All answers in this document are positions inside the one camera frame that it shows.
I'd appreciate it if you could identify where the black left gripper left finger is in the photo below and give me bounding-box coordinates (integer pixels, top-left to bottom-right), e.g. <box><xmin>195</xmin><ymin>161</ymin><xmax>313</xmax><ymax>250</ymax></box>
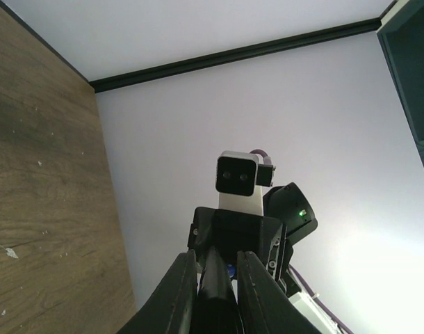
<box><xmin>118</xmin><ymin>250</ymin><xmax>197</xmax><ymax>333</ymax></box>

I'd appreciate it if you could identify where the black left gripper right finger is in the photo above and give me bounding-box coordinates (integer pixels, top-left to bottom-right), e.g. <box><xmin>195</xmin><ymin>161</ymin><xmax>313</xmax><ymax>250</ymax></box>
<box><xmin>237</xmin><ymin>251</ymin><xmax>319</xmax><ymax>334</ymax></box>

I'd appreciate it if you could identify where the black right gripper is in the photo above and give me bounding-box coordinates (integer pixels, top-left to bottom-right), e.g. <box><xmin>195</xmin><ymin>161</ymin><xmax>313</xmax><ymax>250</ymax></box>
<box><xmin>188</xmin><ymin>207</ymin><xmax>287</xmax><ymax>280</ymax></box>

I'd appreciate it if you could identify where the black remote control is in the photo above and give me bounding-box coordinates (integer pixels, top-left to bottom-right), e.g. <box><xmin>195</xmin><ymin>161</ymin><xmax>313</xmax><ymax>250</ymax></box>
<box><xmin>190</xmin><ymin>246</ymin><xmax>244</xmax><ymax>334</ymax></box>

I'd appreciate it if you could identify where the purple AAA battery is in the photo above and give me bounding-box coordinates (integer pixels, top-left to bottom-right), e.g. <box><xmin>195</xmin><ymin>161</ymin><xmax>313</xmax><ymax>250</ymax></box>
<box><xmin>227</xmin><ymin>264</ymin><xmax>236</xmax><ymax>280</ymax></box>

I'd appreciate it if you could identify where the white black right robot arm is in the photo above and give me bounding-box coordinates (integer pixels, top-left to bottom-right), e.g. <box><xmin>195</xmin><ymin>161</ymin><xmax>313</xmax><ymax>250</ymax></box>
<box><xmin>188</xmin><ymin>182</ymin><xmax>342</xmax><ymax>333</ymax></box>

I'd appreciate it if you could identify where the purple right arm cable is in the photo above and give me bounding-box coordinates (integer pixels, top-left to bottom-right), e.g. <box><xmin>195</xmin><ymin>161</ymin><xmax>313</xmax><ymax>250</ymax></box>
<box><xmin>250</xmin><ymin>148</ymin><xmax>354</xmax><ymax>334</ymax></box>

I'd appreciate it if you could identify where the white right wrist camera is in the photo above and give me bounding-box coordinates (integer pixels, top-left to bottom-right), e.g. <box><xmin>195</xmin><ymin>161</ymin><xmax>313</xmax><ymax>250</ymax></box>
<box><xmin>215</xmin><ymin>149</ymin><xmax>275</xmax><ymax>216</ymax></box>

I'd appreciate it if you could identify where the black enclosure frame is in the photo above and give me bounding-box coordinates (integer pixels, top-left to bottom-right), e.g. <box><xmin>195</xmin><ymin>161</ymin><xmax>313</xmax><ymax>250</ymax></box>
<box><xmin>3</xmin><ymin>0</ymin><xmax>424</xmax><ymax>196</ymax></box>

